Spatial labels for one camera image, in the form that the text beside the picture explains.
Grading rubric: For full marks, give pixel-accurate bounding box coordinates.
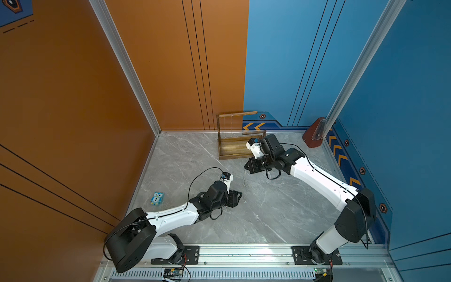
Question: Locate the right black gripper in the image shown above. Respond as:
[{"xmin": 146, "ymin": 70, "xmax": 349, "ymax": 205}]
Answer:
[{"xmin": 241, "ymin": 154, "xmax": 274, "ymax": 173}]

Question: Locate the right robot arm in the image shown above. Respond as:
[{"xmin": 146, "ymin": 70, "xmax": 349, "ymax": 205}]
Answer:
[{"xmin": 244, "ymin": 135, "xmax": 377, "ymax": 264}]

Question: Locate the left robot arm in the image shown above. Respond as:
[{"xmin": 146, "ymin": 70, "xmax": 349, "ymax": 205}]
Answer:
[{"xmin": 103, "ymin": 179, "xmax": 243, "ymax": 273}]

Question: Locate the wooden jewelry display stand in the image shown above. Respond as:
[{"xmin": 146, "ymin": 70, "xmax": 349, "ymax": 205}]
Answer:
[{"xmin": 216, "ymin": 111, "xmax": 267, "ymax": 161}]

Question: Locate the red corner block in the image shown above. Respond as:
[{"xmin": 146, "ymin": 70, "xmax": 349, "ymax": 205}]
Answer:
[{"xmin": 303, "ymin": 117, "xmax": 327, "ymax": 148}]

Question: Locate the small blue owl toy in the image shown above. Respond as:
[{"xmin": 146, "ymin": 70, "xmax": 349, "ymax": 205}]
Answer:
[{"xmin": 151, "ymin": 192, "xmax": 164, "ymax": 206}]

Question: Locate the left green circuit board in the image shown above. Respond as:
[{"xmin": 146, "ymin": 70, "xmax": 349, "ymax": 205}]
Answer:
[{"xmin": 163, "ymin": 268, "xmax": 184, "ymax": 277}]

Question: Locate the green circuit board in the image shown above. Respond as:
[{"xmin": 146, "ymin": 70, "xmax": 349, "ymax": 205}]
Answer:
[
  {"xmin": 163, "ymin": 268, "xmax": 184, "ymax": 277},
  {"xmin": 314, "ymin": 268, "xmax": 330, "ymax": 276}
]

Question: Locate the right green circuit board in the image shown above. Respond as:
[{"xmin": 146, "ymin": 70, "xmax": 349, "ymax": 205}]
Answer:
[{"xmin": 314, "ymin": 268, "xmax": 330, "ymax": 276}]

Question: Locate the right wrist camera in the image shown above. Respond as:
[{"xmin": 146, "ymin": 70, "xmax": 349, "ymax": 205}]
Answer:
[{"xmin": 246, "ymin": 138, "xmax": 264, "ymax": 159}]

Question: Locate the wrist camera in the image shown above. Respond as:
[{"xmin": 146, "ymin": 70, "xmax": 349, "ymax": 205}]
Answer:
[
  {"xmin": 246, "ymin": 138, "xmax": 264, "ymax": 159},
  {"xmin": 220, "ymin": 172, "xmax": 234, "ymax": 192}
]

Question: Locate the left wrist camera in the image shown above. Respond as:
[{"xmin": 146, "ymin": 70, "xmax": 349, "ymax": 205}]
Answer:
[{"xmin": 220, "ymin": 172, "xmax": 234, "ymax": 192}]

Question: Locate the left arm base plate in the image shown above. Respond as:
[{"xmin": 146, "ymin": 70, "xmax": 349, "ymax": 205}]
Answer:
[{"xmin": 150, "ymin": 246, "xmax": 200, "ymax": 266}]

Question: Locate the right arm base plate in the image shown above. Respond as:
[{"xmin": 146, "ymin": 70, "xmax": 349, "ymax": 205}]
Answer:
[{"xmin": 291, "ymin": 246, "xmax": 343, "ymax": 266}]

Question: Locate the aluminium front rail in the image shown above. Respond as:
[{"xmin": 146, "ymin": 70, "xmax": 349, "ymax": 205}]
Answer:
[{"xmin": 188, "ymin": 244, "xmax": 394, "ymax": 269}]

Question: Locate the left aluminium corner post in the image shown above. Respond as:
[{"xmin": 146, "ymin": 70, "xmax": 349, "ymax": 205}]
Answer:
[{"xmin": 89, "ymin": 0, "xmax": 162, "ymax": 137}]

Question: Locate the aluminium corner post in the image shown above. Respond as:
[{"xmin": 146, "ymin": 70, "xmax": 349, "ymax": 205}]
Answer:
[
  {"xmin": 320, "ymin": 0, "xmax": 406, "ymax": 139},
  {"xmin": 89, "ymin": 0, "xmax": 162, "ymax": 137}
]

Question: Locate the right aluminium corner post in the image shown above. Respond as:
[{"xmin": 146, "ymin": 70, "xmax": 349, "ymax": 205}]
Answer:
[{"xmin": 320, "ymin": 0, "xmax": 406, "ymax": 139}]

